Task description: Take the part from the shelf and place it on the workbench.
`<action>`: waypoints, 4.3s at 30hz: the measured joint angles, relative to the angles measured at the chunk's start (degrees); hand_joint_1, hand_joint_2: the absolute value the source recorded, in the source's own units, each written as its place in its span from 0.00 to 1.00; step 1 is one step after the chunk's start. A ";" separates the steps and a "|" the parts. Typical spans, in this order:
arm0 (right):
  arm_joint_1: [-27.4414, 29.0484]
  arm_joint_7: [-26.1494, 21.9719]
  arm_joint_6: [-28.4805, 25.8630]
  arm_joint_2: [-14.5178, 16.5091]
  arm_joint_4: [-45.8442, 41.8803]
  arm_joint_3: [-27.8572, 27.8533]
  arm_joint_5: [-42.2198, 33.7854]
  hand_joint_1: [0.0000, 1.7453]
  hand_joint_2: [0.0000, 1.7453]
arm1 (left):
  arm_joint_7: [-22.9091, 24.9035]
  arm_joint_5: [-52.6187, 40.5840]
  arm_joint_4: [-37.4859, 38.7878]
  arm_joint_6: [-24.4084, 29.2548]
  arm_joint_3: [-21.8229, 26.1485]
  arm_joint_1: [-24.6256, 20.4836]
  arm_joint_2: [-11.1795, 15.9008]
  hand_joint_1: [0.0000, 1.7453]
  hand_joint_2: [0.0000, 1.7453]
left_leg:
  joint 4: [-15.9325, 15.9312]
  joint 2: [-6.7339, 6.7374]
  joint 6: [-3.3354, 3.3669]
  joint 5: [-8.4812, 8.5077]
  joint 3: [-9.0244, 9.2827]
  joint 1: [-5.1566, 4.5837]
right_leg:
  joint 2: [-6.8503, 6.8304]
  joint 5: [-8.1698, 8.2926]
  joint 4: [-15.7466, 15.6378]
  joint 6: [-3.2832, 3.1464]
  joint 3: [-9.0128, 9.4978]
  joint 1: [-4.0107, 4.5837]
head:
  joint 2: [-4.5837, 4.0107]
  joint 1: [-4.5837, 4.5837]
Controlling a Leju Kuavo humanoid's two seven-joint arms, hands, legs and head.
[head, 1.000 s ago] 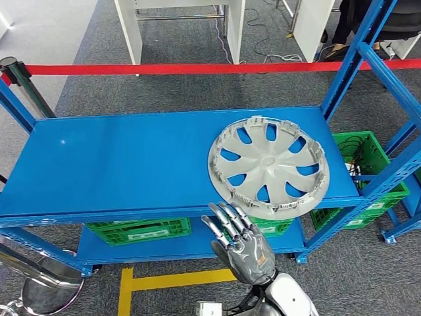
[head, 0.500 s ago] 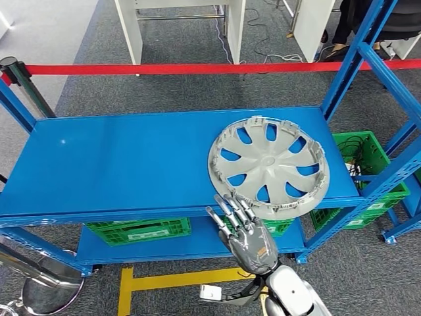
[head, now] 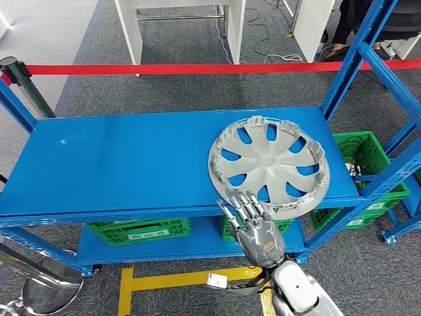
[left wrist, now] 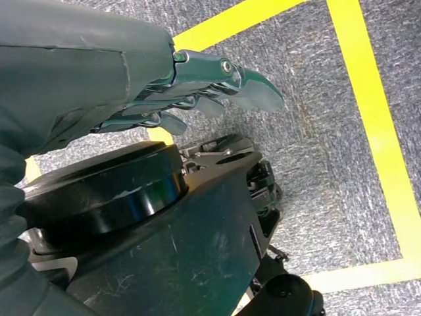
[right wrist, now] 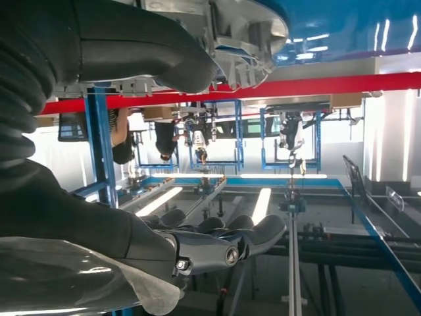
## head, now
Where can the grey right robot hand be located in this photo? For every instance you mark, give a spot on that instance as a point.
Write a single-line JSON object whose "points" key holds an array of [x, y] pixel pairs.
{"points": [[259, 242]]}

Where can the grey plastic wheel cover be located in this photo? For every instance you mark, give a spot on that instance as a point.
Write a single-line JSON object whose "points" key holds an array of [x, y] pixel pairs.
{"points": [[273, 163]]}

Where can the blue metal shelf rack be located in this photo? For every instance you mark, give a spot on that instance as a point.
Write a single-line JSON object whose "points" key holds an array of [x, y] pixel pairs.
{"points": [[131, 165], [401, 227]]}

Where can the green plastic crate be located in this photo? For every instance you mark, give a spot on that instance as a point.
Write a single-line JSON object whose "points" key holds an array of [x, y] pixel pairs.
{"points": [[138, 231], [283, 224], [373, 152], [325, 220], [418, 175]]}

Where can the white desk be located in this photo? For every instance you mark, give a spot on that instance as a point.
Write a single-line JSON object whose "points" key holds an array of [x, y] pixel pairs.
{"points": [[236, 30], [309, 26]]}

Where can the red barrier belt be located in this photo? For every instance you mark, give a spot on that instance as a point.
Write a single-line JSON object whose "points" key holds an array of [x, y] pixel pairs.
{"points": [[4, 80], [164, 69]]}

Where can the person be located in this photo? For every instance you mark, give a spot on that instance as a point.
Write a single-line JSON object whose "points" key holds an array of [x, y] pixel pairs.
{"points": [[342, 24]]}

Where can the chrome stanchion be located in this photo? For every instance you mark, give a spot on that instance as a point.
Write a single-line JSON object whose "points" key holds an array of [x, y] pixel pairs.
{"points": [[29, 93], [52, 296]]}

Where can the black office chair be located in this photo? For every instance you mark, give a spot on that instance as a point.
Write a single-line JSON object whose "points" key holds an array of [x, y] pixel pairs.
{"points": [[401, 22]]}

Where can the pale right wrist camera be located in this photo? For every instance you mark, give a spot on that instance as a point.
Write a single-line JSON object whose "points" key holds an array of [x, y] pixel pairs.
{"points": [[216, 281]]}

